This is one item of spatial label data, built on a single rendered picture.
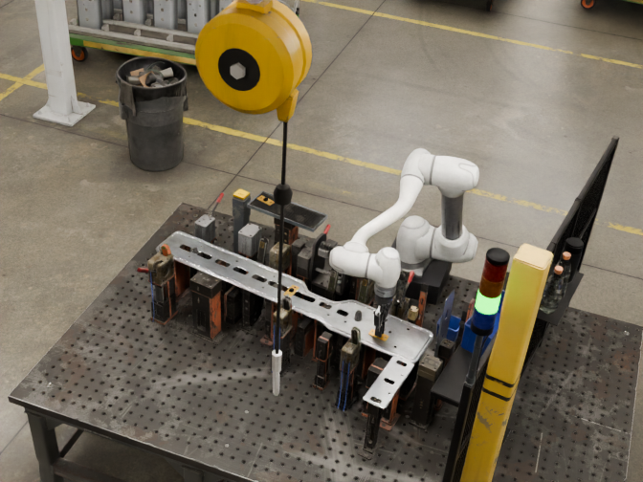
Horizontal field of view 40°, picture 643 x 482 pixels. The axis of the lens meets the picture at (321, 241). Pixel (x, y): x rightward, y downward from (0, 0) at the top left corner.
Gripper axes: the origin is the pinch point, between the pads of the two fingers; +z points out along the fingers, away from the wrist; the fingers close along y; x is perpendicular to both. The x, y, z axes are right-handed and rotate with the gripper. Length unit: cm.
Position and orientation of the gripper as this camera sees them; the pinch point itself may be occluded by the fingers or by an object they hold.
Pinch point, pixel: (380, 328)
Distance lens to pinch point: 381.4
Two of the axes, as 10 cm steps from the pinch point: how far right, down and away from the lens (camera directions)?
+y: -4.9, 5.1, -7.1
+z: -0.5, 8.0, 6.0
